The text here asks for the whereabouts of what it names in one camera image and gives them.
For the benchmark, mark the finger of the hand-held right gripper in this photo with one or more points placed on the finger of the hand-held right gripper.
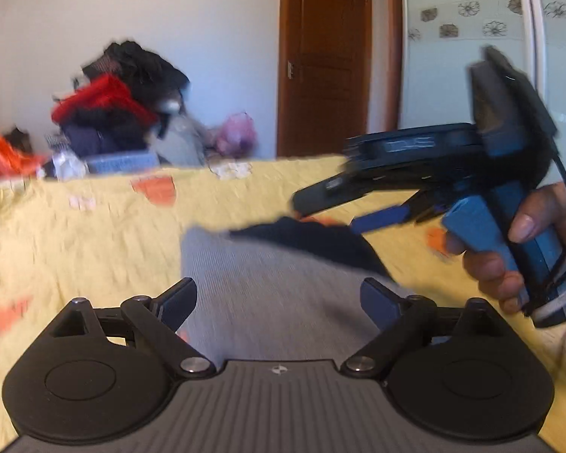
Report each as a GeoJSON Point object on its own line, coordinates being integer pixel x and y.
{"type": "Point", "coordinates": [382, 218]}
{"type": "Point", "coordinates": [325, 196]}

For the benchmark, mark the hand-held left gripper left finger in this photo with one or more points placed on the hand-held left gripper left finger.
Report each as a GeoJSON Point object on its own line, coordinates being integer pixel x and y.
{"type": "Point", "coordinates": [179, 299]}

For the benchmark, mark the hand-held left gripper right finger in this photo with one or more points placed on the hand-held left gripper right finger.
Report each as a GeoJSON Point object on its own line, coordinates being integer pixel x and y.
{"type": "Point", "coordinates": [379, 302]}

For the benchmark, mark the grey knitted garment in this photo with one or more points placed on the grey knitted garment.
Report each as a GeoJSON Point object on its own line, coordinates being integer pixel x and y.
{"type": "Point", "coordinates": [273, 302]}

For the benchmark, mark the pile of black clothes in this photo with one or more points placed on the pile of black clothes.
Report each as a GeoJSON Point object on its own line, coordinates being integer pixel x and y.
{"type": "Point", "coordinates": [137, 66]}

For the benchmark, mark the person's right hand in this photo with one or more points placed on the person's right hand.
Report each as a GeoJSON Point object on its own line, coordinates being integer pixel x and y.
{"type": "Point", "coordinates": [542, 207]}

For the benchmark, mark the wooden wardrobe with sliding doors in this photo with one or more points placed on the wooden wardrobe with sliding doors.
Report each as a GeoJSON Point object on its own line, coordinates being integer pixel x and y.
{"type": "Point", "coordinates": [443, 80]}

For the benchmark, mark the yellow carrot print blanket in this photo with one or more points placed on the yellow carrot print blanket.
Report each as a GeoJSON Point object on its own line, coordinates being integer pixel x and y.
{"type": "Point", "coordinates": [99, 245]}

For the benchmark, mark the purple plastic bag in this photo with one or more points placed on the purple plastic bag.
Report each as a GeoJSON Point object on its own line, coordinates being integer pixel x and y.
{"type": "Point", "coordinates": [236, 134]}

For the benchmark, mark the wooden door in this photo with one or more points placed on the wooden door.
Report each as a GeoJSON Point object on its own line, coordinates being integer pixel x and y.
{"type": "Point", "coordinates": [325, 56]}

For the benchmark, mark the light blue quilted cloth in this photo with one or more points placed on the light blue quilted cloth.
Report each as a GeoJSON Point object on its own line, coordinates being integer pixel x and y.
{"type": "Point", "coordinates": [122, 163]}

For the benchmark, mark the clear plastic bag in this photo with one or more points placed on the clear plastic bag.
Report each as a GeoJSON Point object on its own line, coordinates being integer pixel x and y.
{"type": "Point", "coordinates": [181, 137]}

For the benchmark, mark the white crumpled plastic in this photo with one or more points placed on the white crumpled plastic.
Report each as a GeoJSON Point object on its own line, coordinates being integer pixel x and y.
{"type": "Point", "coordinates": [68, 165]}

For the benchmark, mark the navy jacket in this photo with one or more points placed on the navy jacket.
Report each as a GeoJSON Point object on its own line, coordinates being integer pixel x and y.
{"type": "Point", "coordinates": [94, 137]}

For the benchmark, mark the red garment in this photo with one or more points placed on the red garment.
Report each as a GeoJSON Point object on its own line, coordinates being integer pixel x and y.
{"type": "Point", "coordinates": [103, 94]}

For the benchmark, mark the orange plastic bag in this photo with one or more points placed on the orange plastic bag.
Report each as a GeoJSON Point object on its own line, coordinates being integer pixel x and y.
{"type": "Point", "coordinates": [4, 155]}

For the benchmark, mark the black cloth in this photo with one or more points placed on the black cloth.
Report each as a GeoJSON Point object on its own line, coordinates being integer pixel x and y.
{"type": "Point", "coordinates": [18, 138]}

